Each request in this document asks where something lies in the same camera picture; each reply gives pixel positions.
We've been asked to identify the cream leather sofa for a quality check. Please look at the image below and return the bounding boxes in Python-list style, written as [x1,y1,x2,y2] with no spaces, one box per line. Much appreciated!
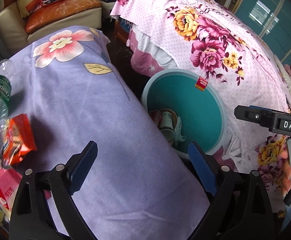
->
[0,0,102,55]

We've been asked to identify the person's right hand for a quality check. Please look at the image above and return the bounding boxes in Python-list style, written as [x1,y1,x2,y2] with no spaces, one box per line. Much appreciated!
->
[281,149,291,197]

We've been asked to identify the orange leather seat cushion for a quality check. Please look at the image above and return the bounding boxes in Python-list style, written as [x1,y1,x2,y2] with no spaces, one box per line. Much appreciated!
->
[25,0,102,34]

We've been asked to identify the orange red snack wrapper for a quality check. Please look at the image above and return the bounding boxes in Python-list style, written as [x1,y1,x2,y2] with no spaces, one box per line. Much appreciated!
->
[3,114,37,166]

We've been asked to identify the teal plastic trash bin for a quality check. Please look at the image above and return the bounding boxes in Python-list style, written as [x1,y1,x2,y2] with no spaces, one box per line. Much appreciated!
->
[141,69,227,159]

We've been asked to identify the teal wardrobe doors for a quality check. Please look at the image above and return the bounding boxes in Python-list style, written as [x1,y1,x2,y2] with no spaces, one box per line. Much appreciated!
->
[235,0,291,65]

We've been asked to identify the pink nabati wafer bag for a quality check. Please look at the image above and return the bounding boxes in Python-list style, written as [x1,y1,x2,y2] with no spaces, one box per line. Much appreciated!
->
[0,167,22,211]

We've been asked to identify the purple floral bed cover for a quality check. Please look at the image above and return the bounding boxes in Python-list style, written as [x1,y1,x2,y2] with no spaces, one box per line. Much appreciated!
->
[0,26,209,239]

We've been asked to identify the pink floral bed quilt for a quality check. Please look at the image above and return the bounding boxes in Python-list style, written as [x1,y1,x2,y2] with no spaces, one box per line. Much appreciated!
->
[111,0,291,216]

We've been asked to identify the red sticker on bin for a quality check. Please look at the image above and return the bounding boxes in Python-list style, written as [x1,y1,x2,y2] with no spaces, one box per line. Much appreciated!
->
[195,76,208,91]

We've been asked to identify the white strawberry yogurt cup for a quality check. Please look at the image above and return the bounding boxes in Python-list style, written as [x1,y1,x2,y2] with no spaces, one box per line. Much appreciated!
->
[159,108,177,142]

